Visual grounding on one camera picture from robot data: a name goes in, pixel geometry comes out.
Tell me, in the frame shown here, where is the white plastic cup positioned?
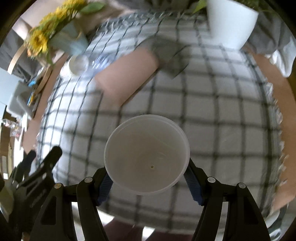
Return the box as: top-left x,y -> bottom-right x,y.
104,114 -> 190,196

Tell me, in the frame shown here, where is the pink cup lying down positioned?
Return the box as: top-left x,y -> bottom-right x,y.
94,47 -> 159,106

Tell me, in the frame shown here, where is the smoky grey glass cup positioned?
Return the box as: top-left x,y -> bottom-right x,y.
138,36 -> 191,79

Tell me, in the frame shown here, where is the black clamp tool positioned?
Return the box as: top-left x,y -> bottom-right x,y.
1,146 -> 62,240

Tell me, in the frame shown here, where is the round wooden side table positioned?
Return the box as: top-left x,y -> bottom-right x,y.
7,45 -> 53,94

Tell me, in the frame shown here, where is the clear plastic water bottle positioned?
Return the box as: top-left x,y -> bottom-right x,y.
86,54 -> 112,76

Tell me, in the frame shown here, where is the checked grey white tablecloth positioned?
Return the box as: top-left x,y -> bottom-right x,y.
36,13 -> 283,217

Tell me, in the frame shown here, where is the yellow sunflower bouquet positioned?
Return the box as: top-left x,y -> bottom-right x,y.
25,1 -> 104,64

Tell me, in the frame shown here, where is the light blue ribbed vase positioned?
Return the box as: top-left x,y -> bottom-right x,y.
49,20 -> 89,55

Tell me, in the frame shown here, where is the white plant pot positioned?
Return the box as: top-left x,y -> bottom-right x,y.
207,6 -> 259,50

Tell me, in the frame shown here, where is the beige curtain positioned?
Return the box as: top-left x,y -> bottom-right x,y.
11,0 -> 112,40

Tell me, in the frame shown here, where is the green leafy plant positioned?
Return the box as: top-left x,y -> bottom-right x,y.
192,0 -> 273,14

